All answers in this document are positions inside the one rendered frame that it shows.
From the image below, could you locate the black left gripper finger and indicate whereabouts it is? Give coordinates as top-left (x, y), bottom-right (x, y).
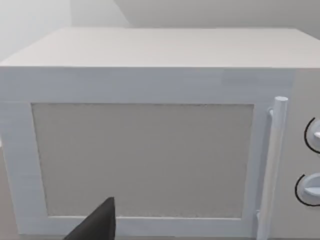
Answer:
top-left (63, 196), bottom-right (117, 240)

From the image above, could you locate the pale microwave door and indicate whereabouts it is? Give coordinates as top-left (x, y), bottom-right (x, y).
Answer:
top-left (0, 66), bottom-right (296, 238)

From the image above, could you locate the pale microwave oven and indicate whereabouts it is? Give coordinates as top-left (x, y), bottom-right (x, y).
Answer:
top-left (0, 27), bottom-right (320, 240)

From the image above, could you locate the pale microwave knob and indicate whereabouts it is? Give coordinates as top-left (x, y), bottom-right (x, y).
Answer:
top-left (306, 119), bottom-right (320, 151)
top-left (298, 173), bottom-right (320, 205)

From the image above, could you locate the pale microwave door handle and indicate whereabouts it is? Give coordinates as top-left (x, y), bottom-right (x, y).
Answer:
top-left (254, 96), bottom-right (289, 240)

